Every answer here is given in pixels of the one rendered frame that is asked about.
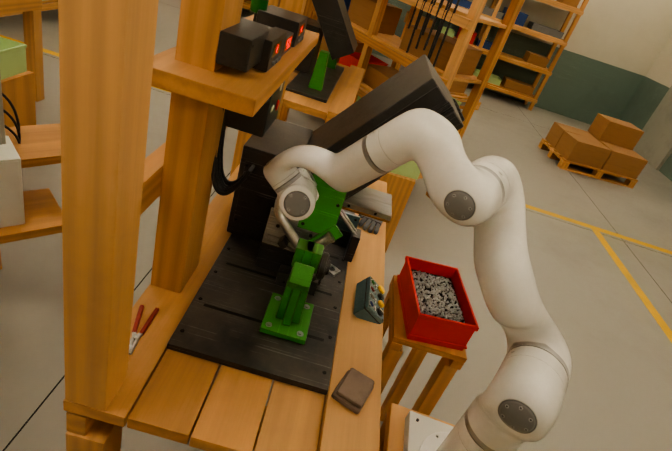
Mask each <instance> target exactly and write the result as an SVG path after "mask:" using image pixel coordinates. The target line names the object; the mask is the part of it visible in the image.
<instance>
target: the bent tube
mask: <svg viewBox="0 0 672 451"><path fill-rule="evenodd" d="M307 172H308V173H309V175H310V177H311V179H312V181H313V182H314V183H315V185H316V186H317V183H316V181H315V179H314V177H313V175H312V173H311V172H310V171H308V170H307ZM274 212H275V217H276V220H277V222H278V224H279V225H280V227H281V228H282V230H283V231H284V233H285V234H286V236H287V237H288V239H289V241H290V242H291V244H292V245H293V247H294V248H295V249H296V246H297V243H298V240H299V236H298V235H297V233H296V232H295V230H294V229H293V227H292V226H291V224H290V223H289V221H288V219H287V218H286V216H285V215H284V214H283V213H282V212H281V210H280V207H279V197H278V195H277V198H276V200H275V205H274Z"/></svg>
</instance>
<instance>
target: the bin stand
mask: <svg viewBox="0 0 672 451"><path fill-rule="evenodd" d="M397 279H398V278H397V276H396V275H394V276H393V278H392V280H391V283H390V285H389V291H388V293H387V295H386V298H385V300H384V322H383V337H384V334H385V332H386V330H387V328H388V326H389V339H388V343H387V345H386V347H385V349H384V351H383V353H382V375H381V394H382V392H383V390H384V388H385V386H386V384H387V382H388V380H389V378H390V376H391V375H392V373H393V371H394V369H395V367H396V365H397V363H398V361H399V359H400V357H401V355H402V353H403V345H405V346H408V347H412V349H411V351H410V353H409V355H408V357H407V359H406V361H405V363H404V365H403V366H402V368H401V370H400V372H399V374H398V376H397V378H396V380H395V382H394V383H393V385H392V387H391V389H390V391H389V393H388V395H387V397H386V399H385V400H384V402H383V404H382V406H381V410H380V421H382V422H384V420H385V418H386V414H387V410H388V408H389V406H390V404H391V403H394V404H397V405H398V404H399V402H400V400H401V399H402V397H403V395H404V393H405V391H406V390H407V388H408V386H409V384H410V382H411V381H412V379H413V377H414V375H415V374H416V372H417V370H418V368H419V366H420V365H421V363H422V361H423V359H424V357H425V356H426V354H427V352H428V353H432V354H435V355H438V356H442V358H441V360H440V362H439V363H438V365H437V367H436V368H435V370H434V372H433V373H432V375H431V377H430V379H429V380H428V382H427V384H426V385H425V387H424V389H423V391H422V392H421V394H420V396H419V397H418V399H417V401H416V403H415V404H414V406H413V408H412V409H411V410H414V411H417V412H419V413H422V414H425V415H428V416H429V415H430V413H431V412H432V410H433V409H434V407H435V405H436V404H437V402H438V401H439V399H440V397H441V396H442V394H443V392H444V391H445V389H446V388H447V386H448V384H449V383H450V381H451V380H452V378H453V376H454V375H455V373H456V372H457V370H461V368H462V366H463V365H464V363H465V362H466V360H467V355H466V350H465V349H463V351H460V350H456V349H451V348H446V347H442V346H437V345H432V344H428V343H423V342H418V341H414V340H409V339H407V336H406V330H405V324H404V319H403V313H402V307H401V301H400V295H399V289H398V283H397Z"/></svg>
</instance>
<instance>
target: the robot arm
mask: <svg viewBox="0 0 672 451"><path fill-rule="evenodd" d="M409 161H414V162H415V163H416V164H417V166H418V168H419V170H420V172H421V175H422V177H423V180H424V183H425V186H426V189H427V192H428V194H429V197H430V199H431V201H432V202H433V204H434V205H435V207H436V208H437V209H438V210H439V211H440V212H441V213H442V214H443V215H444V216H445V217H446V218H448V219H449V220H451V221H452V222H454V223H456V224H459V225H462V226H474V265H475V270H476V274H477V278H478V281H479V285H480V288H481V291H482V294H483V297H484V300H485V303H486V305H487V307H488V310H489V312H490V314H491V315H492V317H493V318H494V319H495V320H496V321H497V322H498V323H499V324H501V326H502V328H503V330H504V332H505V335H506V338H507V354H506V356H505V358H504V360H503V362H502V364H501V366H500V368H499V369H498V371H497V373H496V375H495V377H494V378H493V380H492V381H491V383H490V384H489V386H488V387H487V389H486V390H485V391H484V392H482V393H480V394H478V395H477V396H476V398H475V399H474V400H473V402H472V403H471V404H470V406H469V407H468V408H467V410H466V411H465V412H464V414H463V415H462V417H461V418H460V419H459V421H458V422H457V423H456V425H455V426H454V427H453V429H452V430H451V431H450V432H436V433H433V434H431V435H429V436H428V437H427V438H426V439H425V440H424V441H423V443H422V444H421V446H420V448H419V451H517V450H518V449H519V447H520V446H521V445H522V444H523V443H524V442H537V441H539V440H541V439H542V438H544V437H545V436H546V435H547V434H548V432H549V431H550V430H551V428H552V427H553V425H554V424H555V422H556V420H557V418H558V416H559V413H560V410H561V407H562V404H563V401H564V397H565V394H566V390H567V387H568V383H569V380H570V376H571V370H572V363H571V356H570V352H569V349H568V346H567V344H566V342H565V340H564V338H563V336H562V334H561V332H560V330H559V329H558V327H557V326H556V324H555V322H554V321H553V319H552V318H551V316H550V315H549V313H548V312H547V310H546V308H545V306H544V304H543V302H542V300H541V297H540V295H539V292H538V288H537V285H536V281H535V277H534V273H533V269H532V265H531V261H530V257H529V252H528V245H527V233H526V207H525V196H524V191H523V186H522V182H521V178H520V175H519V173H518V171H517V169H516V167H515V166H514V165H513V164H512V163H511V162H510V161H509V160H507V159H505V158H503V157H500V156H493V155H491V156H484V157H481V158H478V159H476V160H474V161H473V162H470V160H469V159H468V157H467V155H466V153H465V151H464V148H463V144H462V140H461V137H460V135H459V133H458V131H457V130H456V128H455V127H454V126H453V125H452V124H451V123H450V122H449V121H448V120H447V119H446V118H444V117H443V116H442V115H440V114H438V113H436V112H435V111H432V110H430V109H426V108H416V109H412V110H409V111H406V112H404V113H402V114H401V115H399V116H397V117H395V118H394V119H392V120H390V121H389V122H387V123H385V124H384V125H382V126H381V127H379V128H377V129H376V130H374V131H372V132H371V133H369V134H368V135H366V136H364V137H363V138H361V139H359V140H358V141H356V142H355V143H353V144H352V145H350V146H348V147H347V148H345V149H344V150H342V151H340V152H339V153H334V152H332V151H329V150H327V149H324V148H322V147H318V146H314V145H298V146H294V147H291V148H289V149H287V150H285V151H283V152H281V153H280V154H278V155H277V156H275V157H274V158H273V159H271V160H270V161H269V162H268V163H266V165H265V166H264V169H263V173H264V176H265V178H266V180H267V181H268V182H269V184H270V185H271V187H272V188H273V189H274V191H275V192H276V193H277V195H278V197H279V207H280V210H281V212H282V213H283V214H284V215H285V216H286V217H287V218H289V219H291V220H295V221H299V220H304V219H306V218H308V217H309V216H310V215H311V214H312V213H313V211H314V208H315V204H316V201H317V200H318V198H319V193H318V191H317V187H316V185H315V183H314V182H313V181H312V179H311V177H310V175H309V173H308V172H307V170H308V171H310V172H312V173H314V174H315V175H317V176H318V177H319V178H321V179H322V180H323V181H325V182H326V183H327V184H328V185H329V186H331V187H332V188H333V189H335V190H336V191H339V192H349V191H352V190H354V189H356V188H358V187H360V186H362V185H364V184H366V183H368V182H370V181H372V180H374V179H376V178H378V177H380V176H382V175H384V174H386V173H388V172H390V171H392V170H394V169H396V168H397V167H399V166H401V165H403V164H405V163H407V162H409ZM297 167H300V168H297Z"/></svg>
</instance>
